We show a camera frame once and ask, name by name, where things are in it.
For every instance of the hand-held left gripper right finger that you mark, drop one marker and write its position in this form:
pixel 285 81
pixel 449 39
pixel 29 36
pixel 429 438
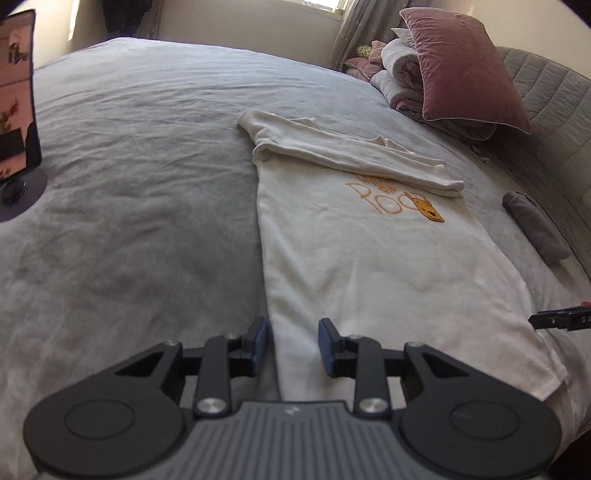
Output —
pixel 325 344

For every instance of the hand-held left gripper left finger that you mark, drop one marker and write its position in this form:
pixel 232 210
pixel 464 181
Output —
pixel 262 340

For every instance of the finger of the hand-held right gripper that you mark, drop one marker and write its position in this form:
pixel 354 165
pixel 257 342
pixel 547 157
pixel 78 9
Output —
pixel 554 320

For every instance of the white printed t-shirt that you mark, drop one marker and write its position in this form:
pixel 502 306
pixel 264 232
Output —
pixel 369 258

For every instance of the folded grey pants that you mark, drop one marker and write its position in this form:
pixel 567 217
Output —
pixel 535 226

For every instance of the grey bed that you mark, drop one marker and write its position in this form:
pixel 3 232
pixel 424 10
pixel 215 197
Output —
pixel 138 161

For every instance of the grey quilted headboard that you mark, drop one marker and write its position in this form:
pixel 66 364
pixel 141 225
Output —
pixel 554 101

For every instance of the large pink pillow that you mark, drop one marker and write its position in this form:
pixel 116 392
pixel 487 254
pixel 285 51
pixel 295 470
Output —
pixel 461 69

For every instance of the round phone stand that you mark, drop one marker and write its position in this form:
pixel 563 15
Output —
pixel 30 198

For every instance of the folded grey pink quilt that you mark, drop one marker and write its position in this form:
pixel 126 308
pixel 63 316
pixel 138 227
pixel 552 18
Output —
pixel 397 78

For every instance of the small pink pillow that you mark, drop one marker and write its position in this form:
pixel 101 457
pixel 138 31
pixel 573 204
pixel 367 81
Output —
pixel 364 69

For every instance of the green patterned cushion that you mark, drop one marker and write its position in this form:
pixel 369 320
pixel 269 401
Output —
pixel 364 50

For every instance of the grey patterned curtain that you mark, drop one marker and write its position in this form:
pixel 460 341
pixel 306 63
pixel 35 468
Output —
pixel 355 23

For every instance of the window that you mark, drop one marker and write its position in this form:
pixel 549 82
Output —
pixel 318 3

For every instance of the smartphone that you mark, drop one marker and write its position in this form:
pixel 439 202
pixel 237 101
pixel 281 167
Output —
pixel 16 92

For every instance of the dark hanging jacket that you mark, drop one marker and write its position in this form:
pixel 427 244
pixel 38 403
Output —
pixel 124 14

